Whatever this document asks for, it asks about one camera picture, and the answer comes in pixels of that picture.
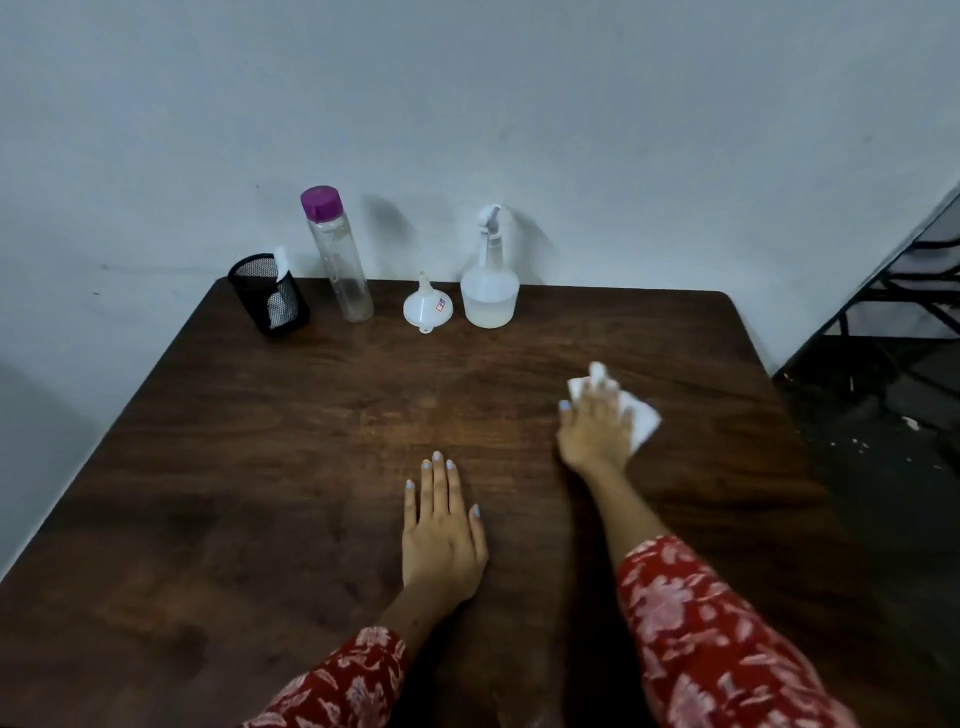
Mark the person's right hand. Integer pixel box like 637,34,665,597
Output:
555,378,636,476

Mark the person's left hand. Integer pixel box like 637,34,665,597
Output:
402,450,490,610

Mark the white tissue paper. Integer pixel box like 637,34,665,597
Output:
567,361,663,454

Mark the person's right forearm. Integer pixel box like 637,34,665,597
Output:
579,459,860,728

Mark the person's left forearm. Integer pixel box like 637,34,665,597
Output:
241,581,460,728

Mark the clear spray bottle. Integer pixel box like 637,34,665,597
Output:
459,204,521,330

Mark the white plastic funnel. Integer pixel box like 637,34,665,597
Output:
402,271,455,335

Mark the black mesh pen holder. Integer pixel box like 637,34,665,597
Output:
228,253,311,336

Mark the clear bottle with purple cap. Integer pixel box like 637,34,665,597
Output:
300,185,375,324

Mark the black metal rack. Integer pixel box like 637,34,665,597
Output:
825,191,960,339

